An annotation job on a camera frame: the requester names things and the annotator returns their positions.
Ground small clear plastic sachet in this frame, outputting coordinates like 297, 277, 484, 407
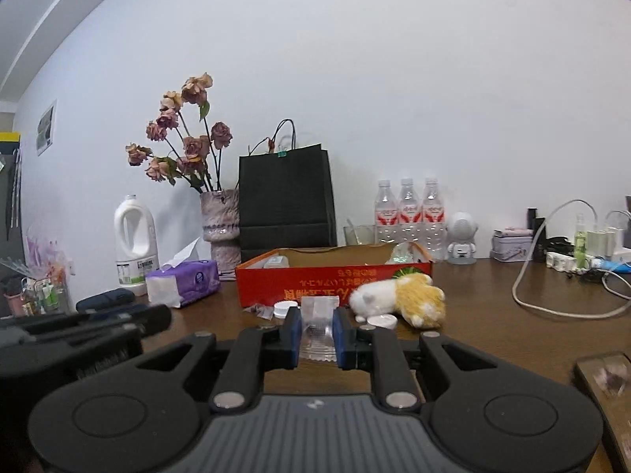
299, 296, 339, 362

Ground white round jar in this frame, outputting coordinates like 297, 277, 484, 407
273, 300, 299, 319

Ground yellow plush toy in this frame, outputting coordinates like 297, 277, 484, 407
349, 272, 446, 330

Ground translucent plastic container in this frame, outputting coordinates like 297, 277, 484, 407
263, 254, 290, 269

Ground iridescent plastic bag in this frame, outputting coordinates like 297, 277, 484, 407
387, 241, 431, 265

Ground cluttered organizer left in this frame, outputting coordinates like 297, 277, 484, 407
1, 227, 71, 317

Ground red cardboard box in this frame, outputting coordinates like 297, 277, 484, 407
235, 244, 433, 307

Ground dark blue case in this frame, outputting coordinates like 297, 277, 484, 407
76, 287, 136, 313

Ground purple tissue pack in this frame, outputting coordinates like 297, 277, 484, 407
146, 238, 220, 309

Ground glass cup with spoon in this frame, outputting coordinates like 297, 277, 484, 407
344, 218, 375, 247

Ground water bottle middle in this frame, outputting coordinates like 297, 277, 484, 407
399, 177, 421, 241

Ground water bottle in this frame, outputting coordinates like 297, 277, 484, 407
399, 177, 421, 241
374, 179, 399, 244
421, 178, 446, 262

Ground water bottle left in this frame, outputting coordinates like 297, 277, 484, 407
374, 179, 399, 244

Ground white detergent jug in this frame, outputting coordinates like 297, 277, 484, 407
113, 194, 159, 297

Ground purple fuzzy vase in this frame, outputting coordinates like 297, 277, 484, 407
200, 189, 242, 276

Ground black paper bag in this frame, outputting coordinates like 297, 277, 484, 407
237, 119, 338, 262

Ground water bottle right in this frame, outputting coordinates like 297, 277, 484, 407
421, 178, 446, 262

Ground white astronaut figurine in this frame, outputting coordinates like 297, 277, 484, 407
446, 211, 478, 265

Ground grey tin box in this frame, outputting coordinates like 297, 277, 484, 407
490, 227, 533, 263

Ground dried rose bouquet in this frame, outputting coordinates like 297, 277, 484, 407
125, 73, 233, 193

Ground black small bottles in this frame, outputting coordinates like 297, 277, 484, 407
526, 207, 547, 263

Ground white power strip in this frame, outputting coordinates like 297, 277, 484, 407
545, 251, 577, 272

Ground green spray bottle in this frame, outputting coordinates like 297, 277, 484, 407
573, 214, 587, 270

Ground brown phone on table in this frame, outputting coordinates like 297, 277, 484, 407
573, 351, 630, 472

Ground white charging cable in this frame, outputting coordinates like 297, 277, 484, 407
511, 198, 631, 319

